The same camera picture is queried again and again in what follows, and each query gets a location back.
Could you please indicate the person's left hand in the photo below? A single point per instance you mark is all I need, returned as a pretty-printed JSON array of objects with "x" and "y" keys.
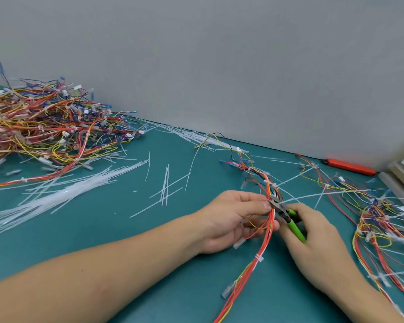
[{"x": 222, "y": 221}]

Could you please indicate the person's right hand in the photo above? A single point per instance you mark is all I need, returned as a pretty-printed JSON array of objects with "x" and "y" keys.
[{"x": 318, "y": 245}]

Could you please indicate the person's left thumb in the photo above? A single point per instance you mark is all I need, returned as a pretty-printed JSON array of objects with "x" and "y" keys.
[{"x": 249, "y": 200}]

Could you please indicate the person's right thumb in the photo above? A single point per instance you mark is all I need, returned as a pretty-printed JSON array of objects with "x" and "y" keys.
[{"x": 289, "y": 240}]

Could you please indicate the person's right forearm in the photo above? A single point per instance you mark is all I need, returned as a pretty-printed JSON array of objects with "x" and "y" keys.
[{"x": 367, "y": 299}]

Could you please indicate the person's left forearm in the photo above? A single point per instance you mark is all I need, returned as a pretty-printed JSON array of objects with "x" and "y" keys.
[{"x": 104, "y": 272}]

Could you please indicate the cut white tie scraps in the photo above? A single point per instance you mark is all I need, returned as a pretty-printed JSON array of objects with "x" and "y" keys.
[{"x": 185, "y": 135}]

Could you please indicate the orange-red hand tool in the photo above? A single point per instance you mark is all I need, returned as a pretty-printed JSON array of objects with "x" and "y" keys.
[{"x": 351, "y": 166}]

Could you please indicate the beige wooden frame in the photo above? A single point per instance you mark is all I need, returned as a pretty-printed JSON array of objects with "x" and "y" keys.
[{"x": 399, "y": 181}]

